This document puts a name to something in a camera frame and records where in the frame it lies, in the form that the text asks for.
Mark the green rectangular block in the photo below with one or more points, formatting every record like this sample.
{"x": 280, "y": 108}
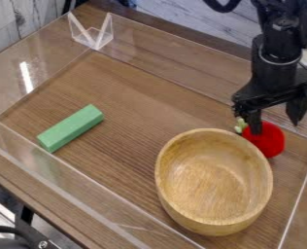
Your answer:
{"x": 69, "y": 128}

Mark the red plush strawberry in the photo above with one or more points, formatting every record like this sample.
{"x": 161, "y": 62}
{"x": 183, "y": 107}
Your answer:
{"x": 268, "y": 141}

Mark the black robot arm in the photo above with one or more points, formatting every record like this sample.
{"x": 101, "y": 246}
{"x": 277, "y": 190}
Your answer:
{"x": 277, "y": 79}

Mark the clear acrylic corner bracket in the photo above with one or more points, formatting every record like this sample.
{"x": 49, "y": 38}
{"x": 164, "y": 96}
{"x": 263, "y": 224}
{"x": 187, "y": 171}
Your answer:
{"x": 92, "y": 37}

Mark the clear acrylic tray wall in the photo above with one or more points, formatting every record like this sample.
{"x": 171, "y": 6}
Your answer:
{"x": 97, "y": 218}

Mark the black table leg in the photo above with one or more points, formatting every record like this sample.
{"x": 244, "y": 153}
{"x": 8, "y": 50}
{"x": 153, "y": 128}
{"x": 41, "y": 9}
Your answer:
{"x": 36, "y": 240}

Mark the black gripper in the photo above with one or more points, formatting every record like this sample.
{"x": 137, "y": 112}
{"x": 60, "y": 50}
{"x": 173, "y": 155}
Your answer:
{"x": 253, "y": 97}

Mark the wooden bowl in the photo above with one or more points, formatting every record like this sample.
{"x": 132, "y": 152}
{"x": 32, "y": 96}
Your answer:
{"x": 213, "y": 181}

